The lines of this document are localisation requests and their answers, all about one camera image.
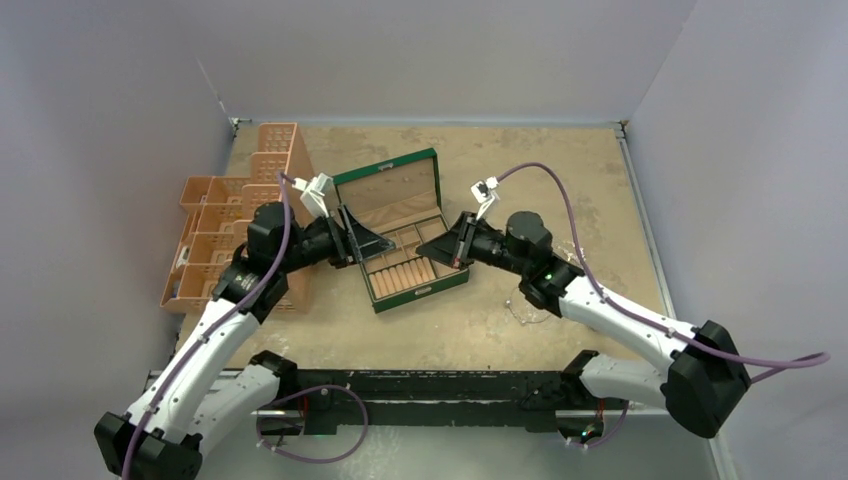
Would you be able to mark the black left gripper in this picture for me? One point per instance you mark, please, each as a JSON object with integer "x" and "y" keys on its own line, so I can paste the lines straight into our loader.
{"x": 364, "y": 242}

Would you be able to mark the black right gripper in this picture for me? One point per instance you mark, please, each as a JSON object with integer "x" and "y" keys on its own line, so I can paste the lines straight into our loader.
{"x": 454, "y": 248}

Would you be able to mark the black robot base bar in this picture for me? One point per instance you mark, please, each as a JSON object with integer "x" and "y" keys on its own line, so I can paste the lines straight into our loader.
{"x": 537, "y": 401}

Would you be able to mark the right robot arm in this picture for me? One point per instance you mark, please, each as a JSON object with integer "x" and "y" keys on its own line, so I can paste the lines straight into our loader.
{"x": 690, "y": 371}

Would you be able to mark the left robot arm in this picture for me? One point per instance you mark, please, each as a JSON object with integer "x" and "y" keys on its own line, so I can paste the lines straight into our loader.
{"x": 180, "y": 419}

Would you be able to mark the green jewelry box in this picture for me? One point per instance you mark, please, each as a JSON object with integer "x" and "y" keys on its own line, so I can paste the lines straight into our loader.
{"x": 400, "y": 199}

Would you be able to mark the orange plastic tiered organizer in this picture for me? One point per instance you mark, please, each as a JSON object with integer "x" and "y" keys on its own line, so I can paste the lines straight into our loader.
{"x": 219, "y": 209}

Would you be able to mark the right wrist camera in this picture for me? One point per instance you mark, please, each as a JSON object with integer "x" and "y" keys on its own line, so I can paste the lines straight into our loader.
{"x": 485, "y": 193}

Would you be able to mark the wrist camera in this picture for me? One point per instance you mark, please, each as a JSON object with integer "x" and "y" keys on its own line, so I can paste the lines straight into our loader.
{"x": 485, "y": 193}
{"x": 313, "y": 193}

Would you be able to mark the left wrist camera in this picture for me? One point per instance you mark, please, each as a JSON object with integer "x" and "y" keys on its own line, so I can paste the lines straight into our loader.
{"x": 313, "y": 193}

